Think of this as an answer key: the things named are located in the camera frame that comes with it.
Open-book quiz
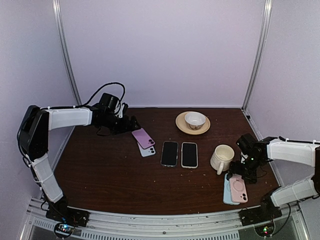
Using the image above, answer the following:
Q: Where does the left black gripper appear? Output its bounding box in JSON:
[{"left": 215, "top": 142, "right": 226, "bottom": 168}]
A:
[{"left": 100, "top": 112, "right": 141, "bottom": 135}]

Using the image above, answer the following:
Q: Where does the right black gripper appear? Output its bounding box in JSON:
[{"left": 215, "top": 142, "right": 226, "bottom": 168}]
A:
[{"left": 227, "top": 155, "right": 264, "bottom": 184}]

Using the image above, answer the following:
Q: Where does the pink phone case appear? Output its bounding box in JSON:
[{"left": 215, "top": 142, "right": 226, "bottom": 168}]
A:
[{"left": 229, "top": 174, "right": 248, "bottom": 203}]

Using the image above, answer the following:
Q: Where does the black smartphone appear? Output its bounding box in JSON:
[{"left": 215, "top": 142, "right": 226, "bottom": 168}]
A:
[
  {"left": 180, "top": 141, "right": 199, "bottom": 169},
  {"left": 160, "top": 140, "right": 179, "bottom": 168}
]

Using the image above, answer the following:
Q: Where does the white phone case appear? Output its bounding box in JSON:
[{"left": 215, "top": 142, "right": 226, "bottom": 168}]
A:
[{"left": 180, "top": 141, "right": 199, "bottom": 170}]

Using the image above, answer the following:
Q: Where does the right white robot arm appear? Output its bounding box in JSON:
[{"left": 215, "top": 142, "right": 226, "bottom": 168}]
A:
[{"left": 227, "top": 133, "right": 320, "bottom": 221}]

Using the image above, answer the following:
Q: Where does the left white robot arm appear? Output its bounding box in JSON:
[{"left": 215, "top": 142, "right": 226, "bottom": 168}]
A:
[{"left": 17, "top": 93, "right": 141, "bottom": 203}]

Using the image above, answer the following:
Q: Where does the light blue phone case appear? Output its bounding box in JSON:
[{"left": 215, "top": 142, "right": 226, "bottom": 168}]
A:
[{"left": 222, "top": 173, "right": 240, "bottom": 206}]

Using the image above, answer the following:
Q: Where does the cream ceramic mug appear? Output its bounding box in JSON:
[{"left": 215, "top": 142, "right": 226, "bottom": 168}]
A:
[{"left": 210, "top": 144, "right": 235, "bottom": 175}]

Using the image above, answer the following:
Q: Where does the light blue smartphone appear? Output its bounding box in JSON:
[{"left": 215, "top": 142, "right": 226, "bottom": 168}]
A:
[{"left": 137, "top": 143, "right": 156, "bottom": 158}]

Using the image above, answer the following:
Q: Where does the beige ceramic saucer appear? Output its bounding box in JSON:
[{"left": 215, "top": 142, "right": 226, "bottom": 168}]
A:
[{"left": 175, "top": 111, "right": 211, "bottom": 135}]

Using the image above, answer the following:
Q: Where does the white ceramic bowl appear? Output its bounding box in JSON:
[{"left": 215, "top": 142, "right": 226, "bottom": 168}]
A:
[{"left": 184, "top": 111, "right": 206, "bottom": 130}]

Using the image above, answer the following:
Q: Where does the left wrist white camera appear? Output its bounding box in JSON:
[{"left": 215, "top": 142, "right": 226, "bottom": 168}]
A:
[{"left": 117, "top": 103, "right": 128, "bottom": 118}]

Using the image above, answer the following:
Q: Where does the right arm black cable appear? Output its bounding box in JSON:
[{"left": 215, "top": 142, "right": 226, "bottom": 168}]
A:
[{"left": 278, "top": 135, "right": 320, "bottom": 146}]

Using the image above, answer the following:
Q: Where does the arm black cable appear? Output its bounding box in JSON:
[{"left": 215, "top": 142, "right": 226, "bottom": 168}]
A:
[
  {"left": 278, "top": 135, "right": 320, "bottom": 146},
  {"left": 79, "top": 82, "right": 126, "bottom": 108}
]

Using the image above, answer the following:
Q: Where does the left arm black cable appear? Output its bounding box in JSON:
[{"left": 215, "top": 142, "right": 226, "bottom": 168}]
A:
[{"left": 79, "top": 82, "right": 126, "bottom": 108}]

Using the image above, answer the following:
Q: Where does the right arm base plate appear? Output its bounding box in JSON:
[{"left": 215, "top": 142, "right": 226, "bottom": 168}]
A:
[{"left": 238, "top": 203, "right": 282, "bottom": 226}]

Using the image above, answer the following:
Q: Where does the aluminium front rail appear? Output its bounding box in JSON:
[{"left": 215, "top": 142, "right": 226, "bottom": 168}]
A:
[{"left": 17, "top": 197, "right": 312, "bottom": 240}]

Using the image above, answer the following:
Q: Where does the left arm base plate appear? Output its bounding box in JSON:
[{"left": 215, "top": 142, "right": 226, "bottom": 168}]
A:
[{"left": 45, "top": 208, "right": 90, "bottom": 227}]

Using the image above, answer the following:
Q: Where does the left aluminium frame post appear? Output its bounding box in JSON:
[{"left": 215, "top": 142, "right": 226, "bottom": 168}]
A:
[{"left": 52, "top": 0, "right": 82, "bottom": 105}]

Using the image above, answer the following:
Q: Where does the aluminium frame post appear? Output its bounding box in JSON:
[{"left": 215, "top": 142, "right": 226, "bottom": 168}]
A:
[
  {"left": 241, "top": 0, "right": 273, "bottom": 112},
  {"left": 52, "top": 0, "right": 82, "bottom": 105}
]

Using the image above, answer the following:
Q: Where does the right aluminium frame post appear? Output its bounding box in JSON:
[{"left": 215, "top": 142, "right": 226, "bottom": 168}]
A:
[{"left": 241, "top": 0, "right": 273, "bottom": 112}]

